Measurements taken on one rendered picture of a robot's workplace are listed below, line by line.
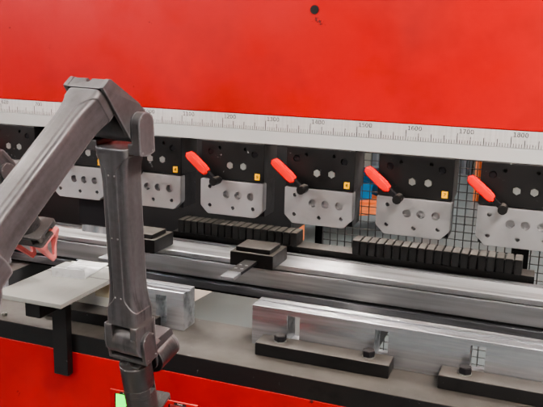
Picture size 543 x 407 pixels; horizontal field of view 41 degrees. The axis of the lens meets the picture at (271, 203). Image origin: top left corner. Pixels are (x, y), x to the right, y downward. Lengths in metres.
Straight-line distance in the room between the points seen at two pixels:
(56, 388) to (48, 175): 0.92
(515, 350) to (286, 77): 0.72
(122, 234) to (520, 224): 0.75
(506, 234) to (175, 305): 0.78
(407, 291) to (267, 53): 0.69
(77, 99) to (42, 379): 0.95
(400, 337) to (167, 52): 0.80
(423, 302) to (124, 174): 0.92
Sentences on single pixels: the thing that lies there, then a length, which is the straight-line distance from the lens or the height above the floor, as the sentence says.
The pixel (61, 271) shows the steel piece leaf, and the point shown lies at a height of 1.01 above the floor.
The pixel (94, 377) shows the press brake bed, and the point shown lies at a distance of 1.79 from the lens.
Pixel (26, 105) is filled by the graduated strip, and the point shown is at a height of 1.39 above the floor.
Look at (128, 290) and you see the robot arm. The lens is 1.24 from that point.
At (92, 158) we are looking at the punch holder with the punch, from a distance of 1.77.
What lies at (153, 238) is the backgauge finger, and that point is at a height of 1.02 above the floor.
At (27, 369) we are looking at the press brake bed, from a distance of 1.91.
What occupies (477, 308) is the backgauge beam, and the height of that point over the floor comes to 0.95.
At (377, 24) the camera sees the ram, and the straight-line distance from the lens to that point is 1.48.
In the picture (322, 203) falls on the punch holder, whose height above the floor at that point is 1.22.
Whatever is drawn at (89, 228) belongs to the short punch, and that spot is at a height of 1.09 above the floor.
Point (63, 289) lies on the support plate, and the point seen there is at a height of 1.00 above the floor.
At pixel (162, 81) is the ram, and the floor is 1.46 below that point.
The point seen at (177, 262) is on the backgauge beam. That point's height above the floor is 0.95.
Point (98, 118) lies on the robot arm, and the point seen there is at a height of 1.43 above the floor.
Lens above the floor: 1.54
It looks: 12 degrees down
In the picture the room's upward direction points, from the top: 2 degrees clockwise
